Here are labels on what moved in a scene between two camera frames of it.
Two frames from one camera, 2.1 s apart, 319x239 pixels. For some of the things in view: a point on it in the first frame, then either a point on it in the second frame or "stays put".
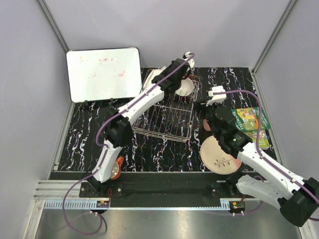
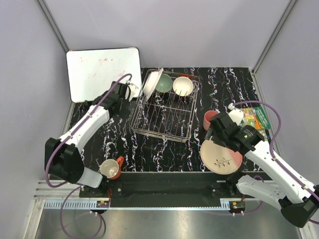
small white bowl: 186,87 stays put
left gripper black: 164,72 -> 124,111
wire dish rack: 172,118 stays put
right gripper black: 201,105 -> 215,138
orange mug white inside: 116,168 stays put
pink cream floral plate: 217,160 stays put
